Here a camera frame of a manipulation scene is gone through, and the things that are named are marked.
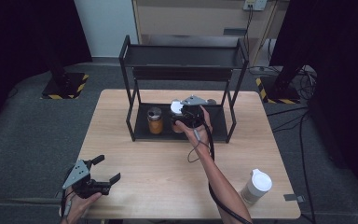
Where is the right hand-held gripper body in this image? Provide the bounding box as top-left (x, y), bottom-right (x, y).
top-left (179, 94), bottom-right (209, 130)

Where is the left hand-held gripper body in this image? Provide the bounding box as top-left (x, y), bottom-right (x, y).
top-left (62, 159), bottom-right (112, 200)

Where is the brown jar with white lid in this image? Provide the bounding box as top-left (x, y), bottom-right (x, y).
top-left (170, 99), bottom-right (185, 134)

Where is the amber jar with silver lid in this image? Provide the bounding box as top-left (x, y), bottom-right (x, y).
top-left (146, 106), bottom-right (164, 135)

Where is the black metal shelf rack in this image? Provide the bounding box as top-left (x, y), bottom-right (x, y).
top-left (118, 35), bottom-right (250, 145)

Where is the person's right hand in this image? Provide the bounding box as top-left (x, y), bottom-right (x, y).
top-left (174, 105), bottom-right (214, 151)

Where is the person's left hand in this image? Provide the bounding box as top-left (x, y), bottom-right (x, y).
top-left (58, 186), bottom-right (103, 224)

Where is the black stand base striped tape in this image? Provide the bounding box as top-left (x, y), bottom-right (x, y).
top-left (40, 72), bottom-right (90, 101)
top-left (255, 75), bottom-right (302, 105)

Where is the grey cabinet label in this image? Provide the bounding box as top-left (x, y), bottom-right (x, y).
top-left (223, 28), bottom-right (248, 36)

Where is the beige wooden cabinet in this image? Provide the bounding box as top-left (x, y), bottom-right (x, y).
top-left (131, 0), bottom-right (292, 67)

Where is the pale jar with white lid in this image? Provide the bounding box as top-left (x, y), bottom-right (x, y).
top-left (241, 168), bottom-right (274, 206)

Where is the grey tape piece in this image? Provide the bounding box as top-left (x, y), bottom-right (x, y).
top-left (282, 193), bottom-right (306, 203)

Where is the dark curtain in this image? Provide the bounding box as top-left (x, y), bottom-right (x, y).
top-left (269, 0), bottom-right (358, 203)
top-left (0, 0), bottom-right (93, 143)

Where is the right hand-held gripper cable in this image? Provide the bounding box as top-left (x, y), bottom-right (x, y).
top-left (186, 121), bottom-right (254, 224)

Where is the black stand post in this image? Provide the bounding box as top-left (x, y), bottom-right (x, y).
top-left (45, 36), bottom-right (71, 87)
top-left (274, 59), bottom-right (307, 91)

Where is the black outlet cable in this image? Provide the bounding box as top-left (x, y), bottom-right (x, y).
top-left (243, 5), bottom-right (254, 50)

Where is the long black floor cable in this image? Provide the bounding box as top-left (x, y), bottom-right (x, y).
top-left (266, 105), bottom-right (317, 224)

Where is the tangle of floor cables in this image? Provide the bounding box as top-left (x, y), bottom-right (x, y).
top-left (248, 63), bottom-right (320, 101)

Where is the white wall outlet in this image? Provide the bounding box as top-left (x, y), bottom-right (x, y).
top-left (242, 0), bottom-right (269, 12)

